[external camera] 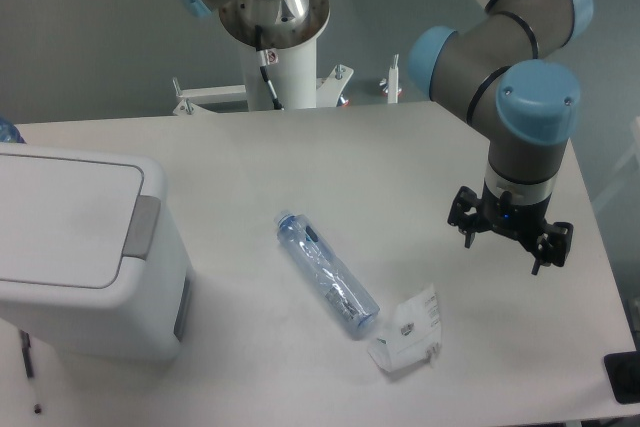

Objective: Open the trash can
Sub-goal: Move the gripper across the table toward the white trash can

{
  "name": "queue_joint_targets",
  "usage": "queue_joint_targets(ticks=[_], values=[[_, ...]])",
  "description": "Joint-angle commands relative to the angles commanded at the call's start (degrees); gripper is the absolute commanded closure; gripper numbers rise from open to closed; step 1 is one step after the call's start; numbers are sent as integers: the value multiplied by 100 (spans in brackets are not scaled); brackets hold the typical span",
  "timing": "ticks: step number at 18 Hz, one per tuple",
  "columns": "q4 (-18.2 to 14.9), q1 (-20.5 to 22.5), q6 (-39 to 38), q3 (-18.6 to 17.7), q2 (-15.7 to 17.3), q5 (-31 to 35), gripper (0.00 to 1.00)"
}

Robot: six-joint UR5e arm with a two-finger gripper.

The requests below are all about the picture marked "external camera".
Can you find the black device at table edge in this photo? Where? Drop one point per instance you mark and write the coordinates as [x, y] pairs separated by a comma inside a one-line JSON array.
[[623, 372]]

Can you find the clear blue plastic bottle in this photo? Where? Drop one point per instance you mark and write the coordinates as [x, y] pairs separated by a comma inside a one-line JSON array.
[[349, 301]]

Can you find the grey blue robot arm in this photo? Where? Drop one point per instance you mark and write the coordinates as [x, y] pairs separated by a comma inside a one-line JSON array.
[[495, 77]]

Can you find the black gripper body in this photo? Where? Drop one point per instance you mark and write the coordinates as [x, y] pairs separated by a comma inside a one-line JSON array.
[[522, 223]]

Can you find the crumpled white plastic packet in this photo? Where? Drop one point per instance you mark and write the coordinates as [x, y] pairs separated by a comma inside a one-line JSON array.
[[412, 335]]

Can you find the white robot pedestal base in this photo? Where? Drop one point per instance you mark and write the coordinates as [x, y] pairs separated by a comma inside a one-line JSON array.
[[277, 45]]

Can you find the white trash can body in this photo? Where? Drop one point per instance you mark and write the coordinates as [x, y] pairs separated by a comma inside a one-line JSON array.
[[140, 315]]

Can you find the black pen on table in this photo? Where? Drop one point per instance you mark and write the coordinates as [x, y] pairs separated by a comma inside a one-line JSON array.
[[26, 353]]

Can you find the white trash can lid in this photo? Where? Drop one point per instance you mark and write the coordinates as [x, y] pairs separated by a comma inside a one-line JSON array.
[[65, 219]]

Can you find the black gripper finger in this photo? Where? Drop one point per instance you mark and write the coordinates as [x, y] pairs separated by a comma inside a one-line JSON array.
[[553, 246], [465, 215]]

